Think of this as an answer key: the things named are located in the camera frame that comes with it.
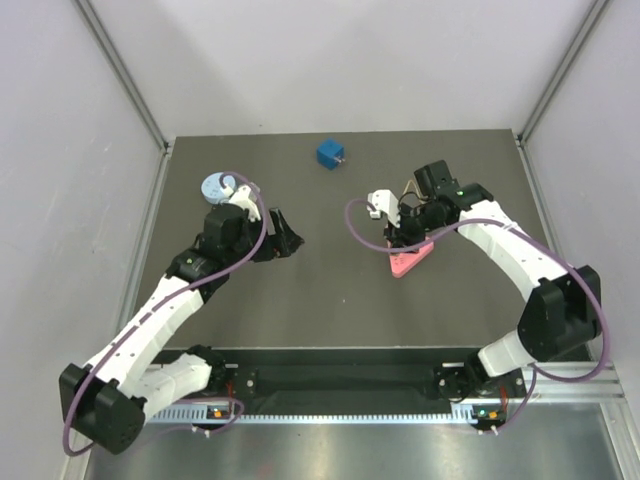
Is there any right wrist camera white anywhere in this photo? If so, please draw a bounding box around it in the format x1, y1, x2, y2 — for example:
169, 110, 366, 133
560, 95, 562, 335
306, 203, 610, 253
367, 189, 400, 227

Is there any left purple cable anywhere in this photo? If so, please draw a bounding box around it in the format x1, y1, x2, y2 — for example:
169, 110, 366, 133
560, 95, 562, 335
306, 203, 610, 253
62, 172, 266, 455

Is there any slotted cable duct rail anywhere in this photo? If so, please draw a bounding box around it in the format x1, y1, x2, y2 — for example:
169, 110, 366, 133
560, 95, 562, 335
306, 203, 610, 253
149, 402, 511, 426

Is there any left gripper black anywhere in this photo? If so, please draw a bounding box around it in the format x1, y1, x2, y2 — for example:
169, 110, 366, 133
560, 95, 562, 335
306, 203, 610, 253
225, 208, 303, 266

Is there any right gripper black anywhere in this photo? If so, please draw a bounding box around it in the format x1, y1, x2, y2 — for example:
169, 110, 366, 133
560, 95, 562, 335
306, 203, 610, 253
384, 200, 447, 253

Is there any pink triangular power strip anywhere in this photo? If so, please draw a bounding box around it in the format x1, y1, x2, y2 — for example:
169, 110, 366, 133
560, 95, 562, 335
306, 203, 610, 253
389, 244, 434, 278

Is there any blue cube plug adapter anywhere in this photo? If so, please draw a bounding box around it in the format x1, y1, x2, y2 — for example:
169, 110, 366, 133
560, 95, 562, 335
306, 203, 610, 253
316, 139, 345, 170

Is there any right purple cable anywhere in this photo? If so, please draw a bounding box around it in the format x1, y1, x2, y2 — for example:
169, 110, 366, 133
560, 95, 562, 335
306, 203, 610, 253
346, 198, 614, 384

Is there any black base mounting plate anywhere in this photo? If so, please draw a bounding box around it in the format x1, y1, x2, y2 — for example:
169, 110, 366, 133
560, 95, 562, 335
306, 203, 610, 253
205, 347, 525, 414

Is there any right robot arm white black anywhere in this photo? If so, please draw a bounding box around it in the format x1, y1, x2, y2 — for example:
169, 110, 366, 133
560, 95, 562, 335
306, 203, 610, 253
385, 160, 602, 396

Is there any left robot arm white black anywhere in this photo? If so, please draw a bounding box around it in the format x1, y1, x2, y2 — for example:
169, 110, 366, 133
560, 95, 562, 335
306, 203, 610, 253
59, 203, 304, 455

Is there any purple cable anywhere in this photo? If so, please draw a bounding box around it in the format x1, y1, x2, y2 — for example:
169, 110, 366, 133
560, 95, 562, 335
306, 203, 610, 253
346, 198, 614, 384
62, 172, 266, 455

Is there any light blue round power strip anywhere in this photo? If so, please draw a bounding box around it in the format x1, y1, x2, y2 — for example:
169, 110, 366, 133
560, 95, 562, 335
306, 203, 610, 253
201, 172, 236, 205

